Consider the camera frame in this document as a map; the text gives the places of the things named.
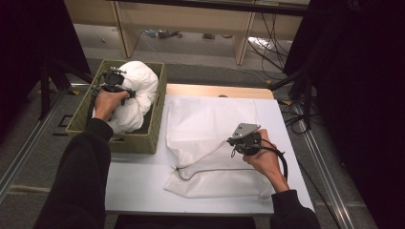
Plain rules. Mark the green woven basket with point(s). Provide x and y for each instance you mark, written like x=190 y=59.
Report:
x=140 y=143

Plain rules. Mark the beige wooden desk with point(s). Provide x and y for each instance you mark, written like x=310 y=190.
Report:
x=191 y=19

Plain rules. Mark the black curtain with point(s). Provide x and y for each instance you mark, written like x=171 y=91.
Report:
x=31 y=38
x=366 y=95

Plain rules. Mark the white garment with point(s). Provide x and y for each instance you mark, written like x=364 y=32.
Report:
x=141 y=82

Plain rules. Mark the blue and black clutter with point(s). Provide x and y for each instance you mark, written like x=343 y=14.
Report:
x=165 y=33

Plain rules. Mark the person's left hand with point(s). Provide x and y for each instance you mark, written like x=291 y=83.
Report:
x=108 y=105

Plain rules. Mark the white pillowcase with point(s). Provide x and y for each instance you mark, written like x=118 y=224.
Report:
x=203 y=120

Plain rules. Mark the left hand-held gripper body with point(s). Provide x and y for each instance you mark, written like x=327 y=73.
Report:
x=113 y=79

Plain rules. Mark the aluminium floor rail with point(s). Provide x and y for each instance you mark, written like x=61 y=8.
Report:
x=28 y=143
x=328 y=178

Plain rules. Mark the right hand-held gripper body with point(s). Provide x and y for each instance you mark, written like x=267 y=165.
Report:
x=245 y=140

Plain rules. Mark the clear plastic bag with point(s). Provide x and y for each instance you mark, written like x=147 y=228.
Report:
x=259 y=42

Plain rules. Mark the black tripod stand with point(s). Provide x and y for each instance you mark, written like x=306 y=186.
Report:
x=44 y=92
x=307 y=101

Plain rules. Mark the person's right hand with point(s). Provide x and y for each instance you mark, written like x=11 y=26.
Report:
x=267 y=162

